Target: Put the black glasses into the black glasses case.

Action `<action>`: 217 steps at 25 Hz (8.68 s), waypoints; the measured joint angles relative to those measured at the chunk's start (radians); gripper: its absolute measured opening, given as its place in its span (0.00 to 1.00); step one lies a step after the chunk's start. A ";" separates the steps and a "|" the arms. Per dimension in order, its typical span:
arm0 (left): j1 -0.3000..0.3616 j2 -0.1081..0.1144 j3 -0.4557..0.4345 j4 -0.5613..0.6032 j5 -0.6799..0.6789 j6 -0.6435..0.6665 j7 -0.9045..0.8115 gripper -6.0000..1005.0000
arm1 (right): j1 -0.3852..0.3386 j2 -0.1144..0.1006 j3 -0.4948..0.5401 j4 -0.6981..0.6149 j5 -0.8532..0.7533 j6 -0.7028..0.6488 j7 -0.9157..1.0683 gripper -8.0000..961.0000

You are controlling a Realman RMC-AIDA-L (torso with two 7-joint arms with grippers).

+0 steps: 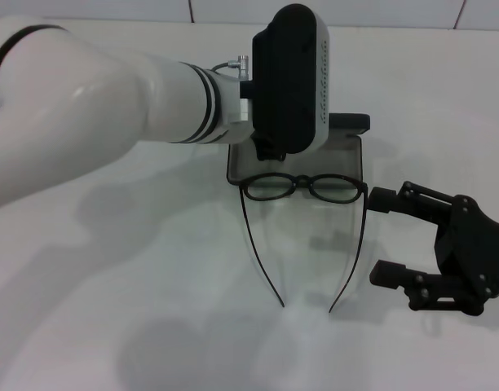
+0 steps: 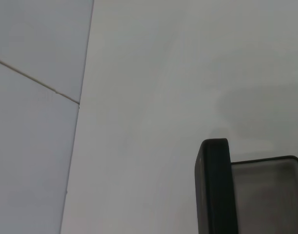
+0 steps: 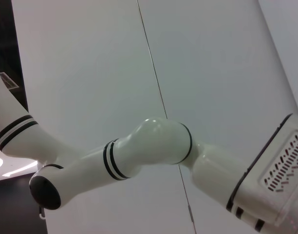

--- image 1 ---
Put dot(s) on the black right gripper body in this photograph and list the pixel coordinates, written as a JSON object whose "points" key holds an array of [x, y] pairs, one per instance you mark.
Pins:
{"points": [[478, 252]]}

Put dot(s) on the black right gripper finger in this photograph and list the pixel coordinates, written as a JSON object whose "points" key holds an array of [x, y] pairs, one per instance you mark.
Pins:
{"points": [[392, 275], [396, 200]]}

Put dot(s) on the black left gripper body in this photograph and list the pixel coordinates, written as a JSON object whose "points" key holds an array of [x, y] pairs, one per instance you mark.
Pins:
{"points": [[270, 152]]}

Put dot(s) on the black glasses case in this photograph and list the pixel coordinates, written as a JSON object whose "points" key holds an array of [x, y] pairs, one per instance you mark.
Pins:
{"points": [[339, 159]]}

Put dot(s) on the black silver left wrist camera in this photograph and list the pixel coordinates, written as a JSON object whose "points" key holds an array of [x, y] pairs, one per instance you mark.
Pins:
{"points": [[282, 81]]}

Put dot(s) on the black glasses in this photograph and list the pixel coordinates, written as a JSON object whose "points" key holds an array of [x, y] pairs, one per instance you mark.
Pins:
{"points": [[302, 180]]}

